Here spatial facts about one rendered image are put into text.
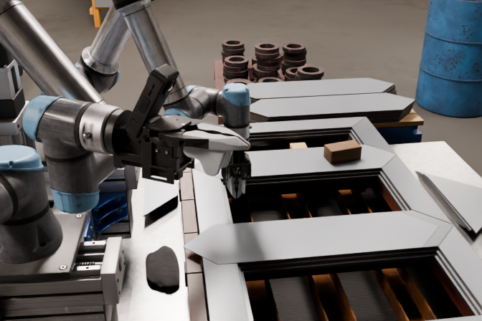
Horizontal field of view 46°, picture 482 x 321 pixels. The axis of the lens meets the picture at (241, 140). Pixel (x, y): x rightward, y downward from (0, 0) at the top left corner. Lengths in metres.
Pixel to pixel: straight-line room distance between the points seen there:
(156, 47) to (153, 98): 0.65
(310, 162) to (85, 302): 0.98
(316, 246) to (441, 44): 3.14
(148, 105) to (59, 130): 0.16
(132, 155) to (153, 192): 1.24
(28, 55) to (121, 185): 0.78
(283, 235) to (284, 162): 0.43
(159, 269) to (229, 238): 0.25
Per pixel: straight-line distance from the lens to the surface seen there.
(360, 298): 1.91
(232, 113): 1.54
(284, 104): 2.47
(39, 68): 1.05
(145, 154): 0.82
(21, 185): 1.22
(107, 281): 1.32
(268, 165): 1.98
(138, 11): 1.45
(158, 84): 0.79
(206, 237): 1.63
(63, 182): 0.94
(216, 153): 0.79
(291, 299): 1.88
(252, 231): 1.65
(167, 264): 1.77
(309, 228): 1.67
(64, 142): 0.91
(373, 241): 1.65
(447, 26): 4.51
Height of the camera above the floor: 1.81
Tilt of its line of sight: 27 degrees down
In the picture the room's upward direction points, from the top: straight up
